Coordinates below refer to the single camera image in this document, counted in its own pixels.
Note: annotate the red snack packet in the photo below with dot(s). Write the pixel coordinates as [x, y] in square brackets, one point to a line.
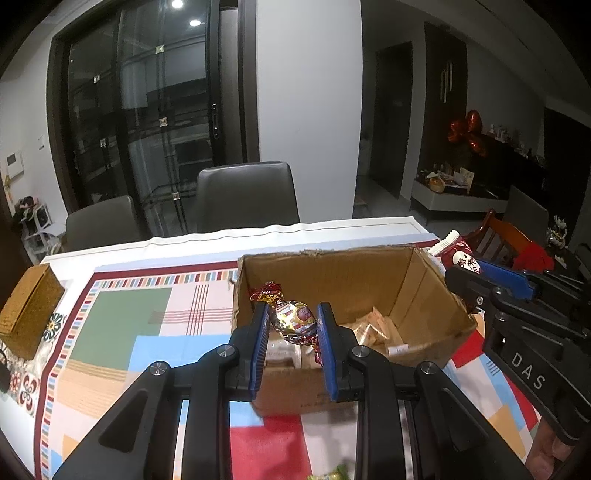
[455, 254]

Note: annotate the white figurine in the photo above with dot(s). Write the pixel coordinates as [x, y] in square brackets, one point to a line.
[557, 230]

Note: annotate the colourful patchwork tablecloth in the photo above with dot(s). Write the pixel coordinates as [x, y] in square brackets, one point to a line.
[152, 323]

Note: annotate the black framed glass sliding door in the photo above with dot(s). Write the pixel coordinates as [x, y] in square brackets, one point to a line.
[138, 115]

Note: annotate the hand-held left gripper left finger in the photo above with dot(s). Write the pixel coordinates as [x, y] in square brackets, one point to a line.
[258, 350]

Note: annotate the red foil candy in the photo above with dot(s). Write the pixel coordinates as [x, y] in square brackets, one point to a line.
[295, 318]

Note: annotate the grey leather dining chair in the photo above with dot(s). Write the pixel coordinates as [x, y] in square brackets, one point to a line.
[247, 196]
[526, 212]
[101, 226]

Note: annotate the person's right hand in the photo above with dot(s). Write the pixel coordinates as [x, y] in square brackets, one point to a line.
[547, 454]

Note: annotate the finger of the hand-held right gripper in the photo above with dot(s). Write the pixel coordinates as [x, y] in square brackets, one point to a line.
[505, 277]
[466, 284]

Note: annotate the white low sideboard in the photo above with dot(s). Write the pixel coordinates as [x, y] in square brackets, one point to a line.
[455, 201]

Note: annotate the red cloth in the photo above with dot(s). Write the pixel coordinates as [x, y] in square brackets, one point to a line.
[535, 258]

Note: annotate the floral patterned mat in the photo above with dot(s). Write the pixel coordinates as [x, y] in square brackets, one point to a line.
[41, 360]

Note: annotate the beige snack packet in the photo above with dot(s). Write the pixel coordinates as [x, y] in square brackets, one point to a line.
[376, 330]

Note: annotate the brown cardboard box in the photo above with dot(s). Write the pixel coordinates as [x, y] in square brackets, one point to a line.
[434, 323]

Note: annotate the white wall intercom panel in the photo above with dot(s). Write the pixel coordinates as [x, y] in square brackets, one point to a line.
[14, 164]

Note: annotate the red foil balloon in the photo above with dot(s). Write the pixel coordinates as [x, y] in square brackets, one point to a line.
[468, 131]

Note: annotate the green candy packet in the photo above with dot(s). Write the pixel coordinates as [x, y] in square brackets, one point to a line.
[330, 473]

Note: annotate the white shoe rack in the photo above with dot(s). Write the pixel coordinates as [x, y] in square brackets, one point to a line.
[34, 230]

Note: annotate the brown wooden chair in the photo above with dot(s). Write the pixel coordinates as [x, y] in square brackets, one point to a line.
[501, 235]

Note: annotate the woven rattan lidded basket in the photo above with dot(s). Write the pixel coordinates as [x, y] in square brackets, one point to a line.
[27, 309]

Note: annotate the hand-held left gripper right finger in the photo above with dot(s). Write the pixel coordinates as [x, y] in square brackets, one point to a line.
[328, 350]

